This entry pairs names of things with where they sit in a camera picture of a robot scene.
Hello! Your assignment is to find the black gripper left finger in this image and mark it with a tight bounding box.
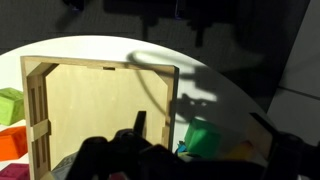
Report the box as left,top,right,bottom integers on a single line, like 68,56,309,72
133,111,147,137

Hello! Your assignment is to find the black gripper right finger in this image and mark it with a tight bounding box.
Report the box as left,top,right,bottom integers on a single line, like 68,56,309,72
248,113,278,160

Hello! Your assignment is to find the patterned teal block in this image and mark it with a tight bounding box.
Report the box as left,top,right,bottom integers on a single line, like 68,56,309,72
176,141,187,154

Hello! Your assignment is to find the wooden box tray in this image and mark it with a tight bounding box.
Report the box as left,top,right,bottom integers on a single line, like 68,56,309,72
21,56,179,180

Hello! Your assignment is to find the light green block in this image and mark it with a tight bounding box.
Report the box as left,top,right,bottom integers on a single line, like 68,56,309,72
0,88,24,126

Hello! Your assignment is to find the orange block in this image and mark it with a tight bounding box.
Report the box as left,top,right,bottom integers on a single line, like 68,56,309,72
0,126,28,161

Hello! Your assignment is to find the pink block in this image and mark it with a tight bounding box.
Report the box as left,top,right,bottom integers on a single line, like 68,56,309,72
0,163,30,180

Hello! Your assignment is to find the white round table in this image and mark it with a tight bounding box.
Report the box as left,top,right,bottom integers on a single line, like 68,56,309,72
0,34,278,180

